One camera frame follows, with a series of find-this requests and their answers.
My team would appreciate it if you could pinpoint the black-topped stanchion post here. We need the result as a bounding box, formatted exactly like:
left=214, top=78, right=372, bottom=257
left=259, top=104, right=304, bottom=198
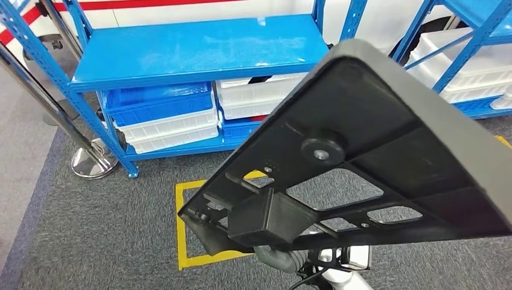
left=37, top=0, right=85, bottom=63

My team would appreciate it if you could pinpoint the blue plastic crate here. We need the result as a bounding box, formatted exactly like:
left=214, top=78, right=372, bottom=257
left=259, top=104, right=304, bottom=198
left=104, top=82, right=215, bottom=127
left=452, top=95, right=494, bottom=119
left=219, top=114, right=268, bottom=141

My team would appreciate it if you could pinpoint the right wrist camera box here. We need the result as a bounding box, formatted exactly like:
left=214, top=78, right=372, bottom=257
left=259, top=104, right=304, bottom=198
left=342, top=245, right=373, bottom=272

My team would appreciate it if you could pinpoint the chrome stanchion post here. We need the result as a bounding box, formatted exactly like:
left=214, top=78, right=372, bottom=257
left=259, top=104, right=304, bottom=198
left=0, top=42, right=120, bottom=179

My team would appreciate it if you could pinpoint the white car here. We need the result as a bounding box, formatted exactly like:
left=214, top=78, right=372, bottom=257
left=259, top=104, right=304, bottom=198
left=0, top=0, right=457, bottom=67

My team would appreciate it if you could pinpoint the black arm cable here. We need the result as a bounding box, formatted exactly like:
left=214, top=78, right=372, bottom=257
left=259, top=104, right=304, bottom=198
left=287, top=260, right=334, bottom=290

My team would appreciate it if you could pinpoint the blue wheeled shelf rack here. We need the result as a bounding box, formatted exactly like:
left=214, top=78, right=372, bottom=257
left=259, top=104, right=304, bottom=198
left=389, top=0, right=512, bottom=121

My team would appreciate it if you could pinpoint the black plastic plate part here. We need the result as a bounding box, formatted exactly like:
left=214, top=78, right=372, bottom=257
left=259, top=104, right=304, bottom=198
left=178, top=39, right=512, bottom=257

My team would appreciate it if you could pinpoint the blue metal shelf rack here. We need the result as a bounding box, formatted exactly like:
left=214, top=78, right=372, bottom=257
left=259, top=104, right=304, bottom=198
left=0, top=0, right=368, bottom=179

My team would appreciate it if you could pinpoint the yellow floor tape square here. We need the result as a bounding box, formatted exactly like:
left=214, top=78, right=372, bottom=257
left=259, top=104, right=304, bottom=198
left=174, top=170, right=267, bottom=271

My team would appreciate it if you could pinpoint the red barrier belt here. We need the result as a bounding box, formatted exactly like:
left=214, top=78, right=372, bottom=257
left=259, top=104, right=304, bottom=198
left=0, top=5, right=43, bottom=45
left=52, top=0, right=245, bottom=11

